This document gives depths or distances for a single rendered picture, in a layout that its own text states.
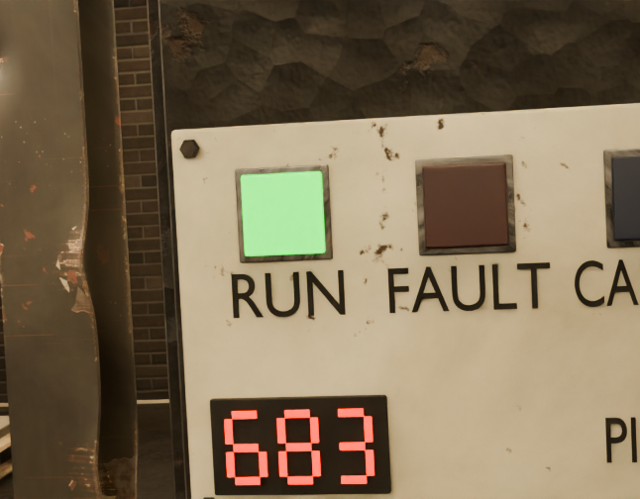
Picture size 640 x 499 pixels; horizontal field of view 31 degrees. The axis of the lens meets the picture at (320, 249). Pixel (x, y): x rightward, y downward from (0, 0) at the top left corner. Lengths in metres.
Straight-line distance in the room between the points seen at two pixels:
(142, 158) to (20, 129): 3.64
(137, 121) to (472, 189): 6.31
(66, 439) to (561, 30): 2.75
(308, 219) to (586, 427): 0.15
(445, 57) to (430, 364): 0.14
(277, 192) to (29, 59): 2.67
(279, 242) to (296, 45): 0.09
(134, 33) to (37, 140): 3.74
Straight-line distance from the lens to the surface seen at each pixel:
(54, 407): 3.17
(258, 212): 0.50
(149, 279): 6.77
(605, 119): 0.50
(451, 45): 0.52
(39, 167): 3.13
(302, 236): 0.50
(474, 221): 0.49
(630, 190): 0.50
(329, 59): 0.52
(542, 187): 0.50
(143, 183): 6.76
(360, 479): 0.51
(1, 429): 5.47
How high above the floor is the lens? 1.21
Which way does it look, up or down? 3 degrees down
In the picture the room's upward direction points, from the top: 3 degrees counter-clockwise
